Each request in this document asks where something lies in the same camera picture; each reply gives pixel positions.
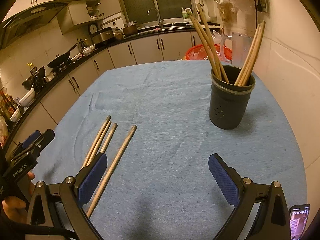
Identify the wooden chopstick five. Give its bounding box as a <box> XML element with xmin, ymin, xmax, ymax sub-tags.
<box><xmin>100</xmin><ymin>123</ymin><xmax>118</xmax><ymax>153</ymax></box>

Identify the wooden chopstick six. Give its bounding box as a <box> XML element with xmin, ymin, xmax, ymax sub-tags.
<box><xmin>87</xmin><ymin>125</ymin><xmax>137</xmax><ymax>218</ymax></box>

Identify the wooden chopstick four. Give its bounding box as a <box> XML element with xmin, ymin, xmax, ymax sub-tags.
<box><xmin>86</xmin><ymin>121</ymin><xmax>111</xmax><ymax>166</ymax></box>

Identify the wooden chopstick three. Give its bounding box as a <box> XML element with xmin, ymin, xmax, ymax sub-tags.
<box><xmin>82</xmin><ymin>115</ymin><xmax>111</xmax><ymax>167</ymax></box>

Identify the wooden chopstick eight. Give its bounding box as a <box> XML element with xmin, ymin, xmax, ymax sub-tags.
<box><xmin>234</xmin><ymin>23</ymin><xmax>263</xmax><ymax>86</ymax></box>

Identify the wooden chopstick nine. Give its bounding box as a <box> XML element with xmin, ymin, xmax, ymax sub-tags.
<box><xmin>238</xmin><ymin>20</ymin><xmax>266</xmax><ymax>86</ymax></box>

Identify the wooden chopstick two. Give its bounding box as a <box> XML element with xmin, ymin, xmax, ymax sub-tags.
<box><xmin>192</xmin><ymin>17</ymin><xmax>223</xmax><ymax>80</ymax></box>

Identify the kitchen faucet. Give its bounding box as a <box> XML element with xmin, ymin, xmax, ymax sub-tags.
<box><xmin>147</xmin><ymin>8</ymin><xmax>164</xmax><ymax>29</ymax></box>

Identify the person's left hand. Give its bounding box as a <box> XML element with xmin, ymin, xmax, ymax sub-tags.
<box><xmin>1</xmin><ymin>171</ymin><xmax>36</xmax><ymax>224</ymax></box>

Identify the white bowl on counter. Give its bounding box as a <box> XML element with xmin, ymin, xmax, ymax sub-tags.
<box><xmin>19</xmin><ymin>87</ymin><xmax>35</xmax><ymax>107</ymax></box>

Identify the oil bottle yellow cap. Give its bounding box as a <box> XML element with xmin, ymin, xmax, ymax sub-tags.
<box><xmin>27</xmin><ymin>63</ymin><xmax>39</xmax><ymax>76</ymax></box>

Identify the blue towel table cover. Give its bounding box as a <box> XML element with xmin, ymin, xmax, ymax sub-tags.
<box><xmin>34</xmin><ymin>61</ymin><xmax>307</xmax><ymax>239</ymax></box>

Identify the black utensil holder cup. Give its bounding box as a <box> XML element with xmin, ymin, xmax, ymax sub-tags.
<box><xmin>209</xmin><ymin>65</ymin><xmax>255</xmax><ymax>129</ymax></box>

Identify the black wok pan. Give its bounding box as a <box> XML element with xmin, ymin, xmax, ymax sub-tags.
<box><xmin>47</xmin><ymin>44</ymin><xmax>77</xmax><ymax>68</ymax></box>

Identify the range hood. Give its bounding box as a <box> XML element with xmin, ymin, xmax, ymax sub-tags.
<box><xmin>1</xmin><ymin>2</ymin><xmax>67</xmax><ymax>49</ymax></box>

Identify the clear glass mug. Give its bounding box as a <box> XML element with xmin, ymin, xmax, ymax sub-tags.
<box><xmin>220</xmin><ymin>33</ymin><xmax>253</xmax><ymax>68</ymax></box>

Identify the red plastic basket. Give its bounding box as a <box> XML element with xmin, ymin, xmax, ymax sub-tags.
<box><xmin>185</xmin><ymin>44</ymin><xmax>232</xmax><ymax>61</ymax></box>

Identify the brown cooking pot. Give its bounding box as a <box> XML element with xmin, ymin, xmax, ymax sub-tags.
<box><xmin>123</xmin><ymin>21</ymin><xmax>138</xmax><ymax>37</ymax></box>

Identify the green detergent jug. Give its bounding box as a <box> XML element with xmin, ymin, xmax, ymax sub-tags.
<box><xmin>182</xmin><ymin>8</ymin><xmax>191</xmax><ymax>22</ymax></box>

